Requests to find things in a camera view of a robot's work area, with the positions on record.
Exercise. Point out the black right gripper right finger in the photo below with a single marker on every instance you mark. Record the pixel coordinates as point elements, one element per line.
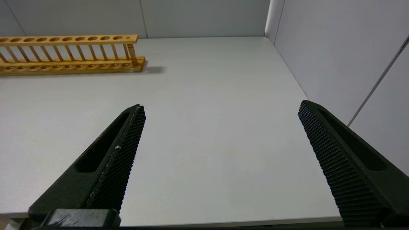
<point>345,166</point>

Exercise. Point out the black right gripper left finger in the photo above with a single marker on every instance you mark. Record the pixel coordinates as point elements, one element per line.
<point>121,159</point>

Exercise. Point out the wooden test tube rack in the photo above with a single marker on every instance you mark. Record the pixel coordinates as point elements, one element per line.
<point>64,65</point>

